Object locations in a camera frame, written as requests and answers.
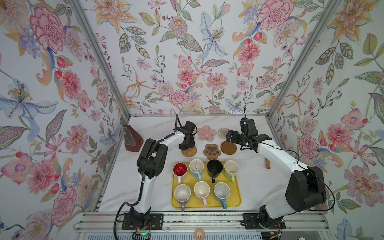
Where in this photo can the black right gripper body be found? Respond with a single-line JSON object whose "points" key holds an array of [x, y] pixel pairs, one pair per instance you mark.
{"points": [[237, 138]]}

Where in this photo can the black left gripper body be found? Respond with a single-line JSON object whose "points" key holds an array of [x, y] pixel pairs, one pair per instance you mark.
{"points": [[190, 143]]}

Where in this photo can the pink flower coaster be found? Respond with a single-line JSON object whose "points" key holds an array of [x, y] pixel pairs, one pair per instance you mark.
{"points": [[206, 133]]}

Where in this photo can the tan rattan round coaster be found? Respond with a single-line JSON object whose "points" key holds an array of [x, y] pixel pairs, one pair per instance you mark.
{"points": [[189, 152]]}

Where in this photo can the dark brown round coaster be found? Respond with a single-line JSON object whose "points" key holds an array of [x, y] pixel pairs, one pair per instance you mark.
{"points": [[228, 148]]}

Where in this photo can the colourful zigzag woven coaster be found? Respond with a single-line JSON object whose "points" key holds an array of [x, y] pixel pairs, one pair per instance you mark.
{"points": [[222, 133]]}

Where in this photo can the brown paw print coaster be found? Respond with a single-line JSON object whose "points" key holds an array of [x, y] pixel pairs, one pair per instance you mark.
{"points": [[212, 151]]}

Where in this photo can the light green mug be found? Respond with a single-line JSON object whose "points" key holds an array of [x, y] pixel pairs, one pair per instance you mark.
{"points": [[231, 169]]}

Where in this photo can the red inside white mug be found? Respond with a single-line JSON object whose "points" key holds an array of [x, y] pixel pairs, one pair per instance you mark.
{"points": [[180, 172]]}

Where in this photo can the white mug blue handle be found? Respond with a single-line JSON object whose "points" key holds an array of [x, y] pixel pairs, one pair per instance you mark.
{"points": [[222, 191]]}

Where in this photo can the white mug purple handle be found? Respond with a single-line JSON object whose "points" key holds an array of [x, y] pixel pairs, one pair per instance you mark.
{"points": [[182, 194]]}

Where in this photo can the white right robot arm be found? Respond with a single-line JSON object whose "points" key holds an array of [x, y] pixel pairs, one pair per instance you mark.
{"points": [[306, 188]]}

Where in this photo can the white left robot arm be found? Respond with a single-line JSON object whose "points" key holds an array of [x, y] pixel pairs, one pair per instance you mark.
{"points": [[152, 159]]}

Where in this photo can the lime green spatula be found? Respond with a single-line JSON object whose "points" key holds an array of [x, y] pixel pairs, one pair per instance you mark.
{"points": [[268, 164]]}

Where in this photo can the light blue mug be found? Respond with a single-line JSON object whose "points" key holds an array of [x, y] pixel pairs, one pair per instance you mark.
{"points": [[196, 167]]}

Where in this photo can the black mug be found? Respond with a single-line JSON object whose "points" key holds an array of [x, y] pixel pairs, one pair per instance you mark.
{"points": [[214, 167]]}

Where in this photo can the yellow tray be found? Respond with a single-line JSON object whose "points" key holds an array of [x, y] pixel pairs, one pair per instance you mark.
{"points": [[234, 199]]}

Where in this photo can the orange tape roll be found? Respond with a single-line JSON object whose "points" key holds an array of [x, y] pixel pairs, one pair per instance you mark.
{"points": [[199, 234]]}

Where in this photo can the white mug pink handle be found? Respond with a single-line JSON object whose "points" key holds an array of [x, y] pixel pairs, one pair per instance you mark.
{"points": [[202, 191]]}

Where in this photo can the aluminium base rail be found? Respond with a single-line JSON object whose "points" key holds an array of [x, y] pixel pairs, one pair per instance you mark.
{"points": [[210, 221]]}

